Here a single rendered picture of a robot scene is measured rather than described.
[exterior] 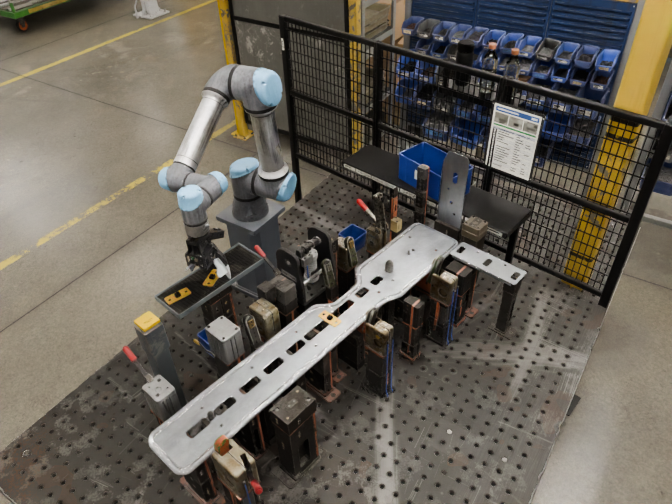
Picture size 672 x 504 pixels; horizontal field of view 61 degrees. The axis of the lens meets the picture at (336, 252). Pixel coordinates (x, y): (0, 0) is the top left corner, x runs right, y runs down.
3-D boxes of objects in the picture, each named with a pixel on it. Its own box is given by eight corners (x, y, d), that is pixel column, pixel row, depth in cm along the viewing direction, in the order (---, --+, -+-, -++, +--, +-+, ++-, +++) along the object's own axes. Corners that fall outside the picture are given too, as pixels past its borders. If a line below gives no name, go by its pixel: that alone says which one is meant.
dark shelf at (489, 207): (505, 240, 233) (507, 234, 231) (340, 166, 280) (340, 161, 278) (531, 215, 245) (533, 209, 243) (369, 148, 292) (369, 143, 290)
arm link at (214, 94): (209, 52, 193) (149, 180, 181) (236, 57, 189) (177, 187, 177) (223, 74, 204) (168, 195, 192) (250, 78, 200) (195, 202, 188)
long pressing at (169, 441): (187, 486, 157) (186, 484, 156) (141, 438, 168) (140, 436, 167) (462, 243, 234) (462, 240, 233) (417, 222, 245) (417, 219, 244)
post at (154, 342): (174, 418, 207) (144, 336, 179) (162, 406, 211) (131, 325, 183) (191, 404, 211) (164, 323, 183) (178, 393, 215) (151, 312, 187)
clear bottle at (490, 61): (488, 95, 238) (495, 47, 225) (475, 91, 241) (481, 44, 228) (496, 90, 241) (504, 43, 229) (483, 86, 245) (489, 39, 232)
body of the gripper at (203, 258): (187, 267, 186) (179, 238, 178) (199, 251, 192) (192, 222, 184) (208, 271, 184) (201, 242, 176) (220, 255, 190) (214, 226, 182)
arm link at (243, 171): (242, 180, 236) (238, 151, 227) (271, 187, 232) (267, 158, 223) (226, 195, 228) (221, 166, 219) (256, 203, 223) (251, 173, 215)
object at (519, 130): (530, 183, 237) (545, 115, 218) (482, 165, 249) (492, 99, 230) (532, 181, 239) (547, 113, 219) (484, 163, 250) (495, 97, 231)
